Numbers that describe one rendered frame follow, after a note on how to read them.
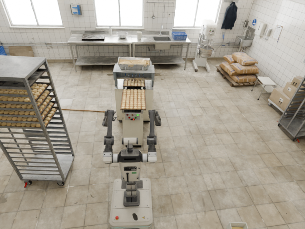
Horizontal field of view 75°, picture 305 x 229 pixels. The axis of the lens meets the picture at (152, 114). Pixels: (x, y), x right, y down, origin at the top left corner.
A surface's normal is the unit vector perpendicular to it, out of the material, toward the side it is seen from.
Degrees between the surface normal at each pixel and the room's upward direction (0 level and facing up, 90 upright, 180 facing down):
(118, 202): 0
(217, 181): 0
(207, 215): 0
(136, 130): 90
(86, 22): 90
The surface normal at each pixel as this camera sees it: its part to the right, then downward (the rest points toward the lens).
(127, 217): 0.05, -0.78
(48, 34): 0.14, 0.62
